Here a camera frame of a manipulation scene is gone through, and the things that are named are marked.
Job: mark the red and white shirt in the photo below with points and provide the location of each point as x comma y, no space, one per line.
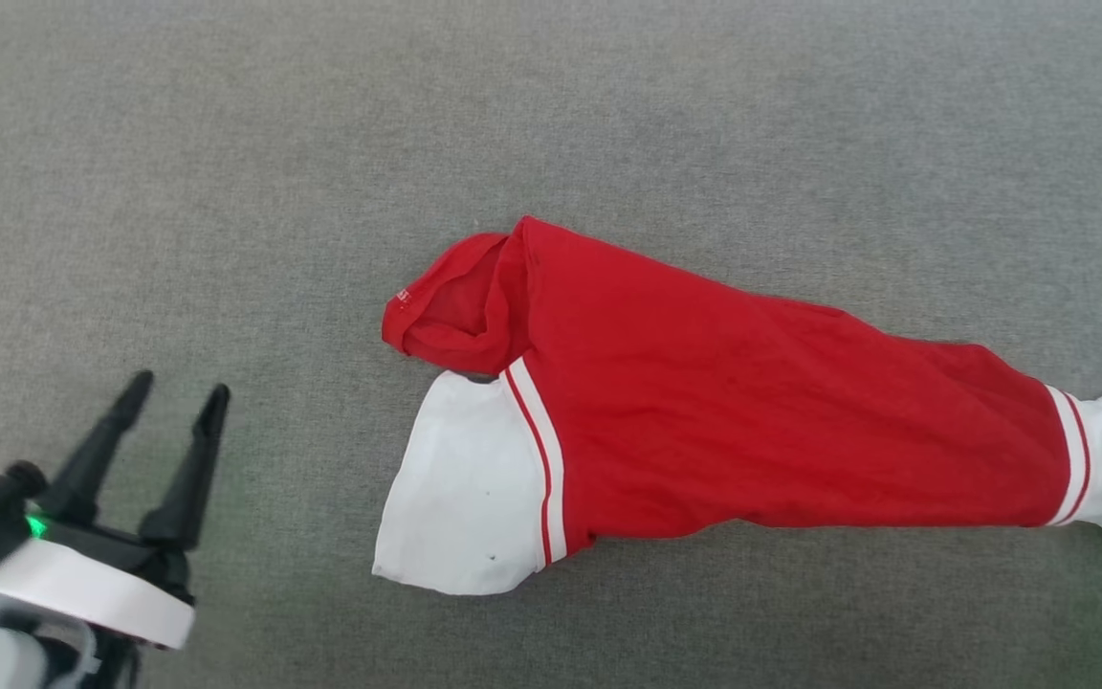
752,411

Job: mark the grey fabric sofa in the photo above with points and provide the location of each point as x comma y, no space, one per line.
417,124

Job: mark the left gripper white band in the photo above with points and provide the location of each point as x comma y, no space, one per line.
82,588

